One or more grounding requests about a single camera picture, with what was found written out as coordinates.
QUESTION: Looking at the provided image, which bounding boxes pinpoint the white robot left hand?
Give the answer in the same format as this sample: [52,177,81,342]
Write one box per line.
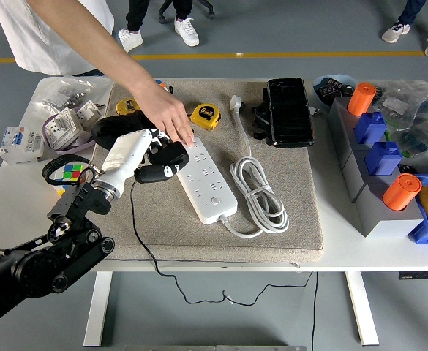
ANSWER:
[97,127,182,197]

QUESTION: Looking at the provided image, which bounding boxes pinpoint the white circuit breaker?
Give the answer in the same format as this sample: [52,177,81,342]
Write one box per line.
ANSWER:
[0,125,45,165]

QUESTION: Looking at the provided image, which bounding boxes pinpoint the blue plastic bin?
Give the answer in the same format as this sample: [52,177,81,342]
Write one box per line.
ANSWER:
[407,173,428,246]

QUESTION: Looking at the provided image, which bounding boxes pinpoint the grey-brown fabric mat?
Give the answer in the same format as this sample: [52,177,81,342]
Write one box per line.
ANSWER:
[87,78,326,265]

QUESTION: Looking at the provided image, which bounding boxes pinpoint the black power adapter plug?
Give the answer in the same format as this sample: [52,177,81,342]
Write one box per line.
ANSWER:
[151,142,191,167]

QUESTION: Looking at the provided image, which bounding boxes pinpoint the clear bag of electronic parts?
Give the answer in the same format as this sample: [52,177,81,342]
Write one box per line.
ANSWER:
[372,80,428,173]

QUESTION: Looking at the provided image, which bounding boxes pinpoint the black table control panel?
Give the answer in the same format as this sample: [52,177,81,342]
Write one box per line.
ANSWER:
[398,270,428,282]

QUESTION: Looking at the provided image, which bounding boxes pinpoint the thin black adapter cord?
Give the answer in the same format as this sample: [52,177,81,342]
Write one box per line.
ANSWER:
[129,178,313,306]

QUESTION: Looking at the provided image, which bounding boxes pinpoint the grey block base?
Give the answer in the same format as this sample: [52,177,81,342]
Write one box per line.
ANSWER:
[326,97,425,238]

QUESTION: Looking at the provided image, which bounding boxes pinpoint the white table leg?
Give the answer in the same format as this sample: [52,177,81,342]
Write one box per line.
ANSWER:
[345,271,380,347]
[83,271,113,347]

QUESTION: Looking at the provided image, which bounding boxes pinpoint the pale purple bowl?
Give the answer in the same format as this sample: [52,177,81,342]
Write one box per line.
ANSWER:
[42,116,97,156]

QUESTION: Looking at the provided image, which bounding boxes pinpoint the person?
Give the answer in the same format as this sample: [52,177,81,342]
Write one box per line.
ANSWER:
[381,0,428,59]
[0,0,116,77]
[118,0,200,53]

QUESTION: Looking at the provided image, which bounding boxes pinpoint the person's left hand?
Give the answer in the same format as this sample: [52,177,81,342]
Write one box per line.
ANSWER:
[135,82,196,147]

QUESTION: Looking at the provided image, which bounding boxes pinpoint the black hanging cable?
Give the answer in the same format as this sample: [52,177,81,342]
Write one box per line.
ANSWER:
[310,271,319,351]

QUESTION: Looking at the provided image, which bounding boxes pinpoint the light blue bowl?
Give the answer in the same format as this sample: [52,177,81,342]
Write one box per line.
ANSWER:
[312,75,359,110]

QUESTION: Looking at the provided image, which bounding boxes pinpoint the white power strip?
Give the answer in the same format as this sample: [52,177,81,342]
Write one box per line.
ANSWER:
[175,137,239,225]

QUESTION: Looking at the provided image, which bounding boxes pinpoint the dark printed packet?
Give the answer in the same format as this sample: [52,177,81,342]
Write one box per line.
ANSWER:
[315,78,357,102]

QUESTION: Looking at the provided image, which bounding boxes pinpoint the white power strip cord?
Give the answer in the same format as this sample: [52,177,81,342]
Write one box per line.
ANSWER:
[221,94,290,239]

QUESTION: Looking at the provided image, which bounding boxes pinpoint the blue plastic block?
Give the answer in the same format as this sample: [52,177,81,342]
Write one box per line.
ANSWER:
[353,111,388,146]
[365,141,403,176]

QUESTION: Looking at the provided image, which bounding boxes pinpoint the yellow 5m tape measure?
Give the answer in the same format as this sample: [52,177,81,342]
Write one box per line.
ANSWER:
[190,103,222,132]

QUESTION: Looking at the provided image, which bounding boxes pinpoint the round yellow black tape measure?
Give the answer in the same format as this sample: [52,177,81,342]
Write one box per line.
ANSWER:
[116,98,141,116]

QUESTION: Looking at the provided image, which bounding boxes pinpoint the orange plastic cylinder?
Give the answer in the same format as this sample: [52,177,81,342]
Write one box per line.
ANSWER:
[347,83,378,116]
[382,173,423,212]

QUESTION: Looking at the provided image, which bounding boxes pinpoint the glossy black flat device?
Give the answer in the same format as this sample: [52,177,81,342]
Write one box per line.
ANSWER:
[266,77,315,149]

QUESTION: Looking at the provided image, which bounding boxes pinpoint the clear bag of small hardware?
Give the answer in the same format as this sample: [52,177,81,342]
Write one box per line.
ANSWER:
[32,75,113,121]

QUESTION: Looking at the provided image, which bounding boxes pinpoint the white wall socket panel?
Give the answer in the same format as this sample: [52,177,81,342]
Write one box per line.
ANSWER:
[75,99,105,131]
[43,107,85,151]

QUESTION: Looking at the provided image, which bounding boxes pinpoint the black office chair base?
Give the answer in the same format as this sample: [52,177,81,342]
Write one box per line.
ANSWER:
[157,0,217,25]

